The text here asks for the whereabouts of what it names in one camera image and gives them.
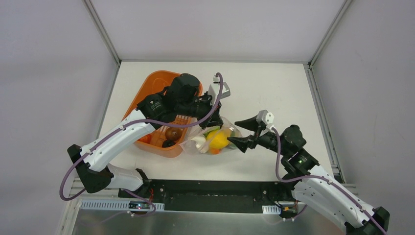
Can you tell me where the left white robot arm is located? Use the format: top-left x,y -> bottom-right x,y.
67,73 -> 230,198

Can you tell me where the yellow lemon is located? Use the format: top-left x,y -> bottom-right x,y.
206,130 -> 230,149

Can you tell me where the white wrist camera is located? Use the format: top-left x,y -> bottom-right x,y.
207,74 -> 231,105
255,110 -> 275,130

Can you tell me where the brown chestnut ball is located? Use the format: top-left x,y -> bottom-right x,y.
165,127 -> 183,141

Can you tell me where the white mushroom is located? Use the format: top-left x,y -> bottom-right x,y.
191,136 -> 208,154

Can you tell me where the small orange tangerine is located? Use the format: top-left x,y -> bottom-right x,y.
209,148 -> 222,155

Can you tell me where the red tomato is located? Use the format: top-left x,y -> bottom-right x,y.
138,134 -> 152,144

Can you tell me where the clear zip top bag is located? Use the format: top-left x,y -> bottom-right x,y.
179,117 -> 242,155

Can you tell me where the orange plastic basket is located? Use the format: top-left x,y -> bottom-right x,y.
125,70 -> 203,158

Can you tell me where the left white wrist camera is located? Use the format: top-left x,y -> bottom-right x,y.
207,74 -> 231,105

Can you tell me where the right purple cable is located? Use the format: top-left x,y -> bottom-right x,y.
261,126 -> 388,235

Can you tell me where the green lime fruit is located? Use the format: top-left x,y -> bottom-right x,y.
203,126 -> 221,137

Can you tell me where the purple cable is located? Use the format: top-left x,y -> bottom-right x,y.
59,72 -> 224,226
261,126 -> 388,235

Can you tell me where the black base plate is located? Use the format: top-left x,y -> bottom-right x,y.
118,179 -> 302,215

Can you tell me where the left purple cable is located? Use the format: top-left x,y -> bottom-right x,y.
59,72 -> 224,226

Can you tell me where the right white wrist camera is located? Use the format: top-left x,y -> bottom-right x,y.
255,110 -> 275,130

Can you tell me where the dark avocado fruit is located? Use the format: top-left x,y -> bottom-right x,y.
162,140 -> 176,148

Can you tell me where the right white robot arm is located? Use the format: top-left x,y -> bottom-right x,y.
228,110 -> 390,235

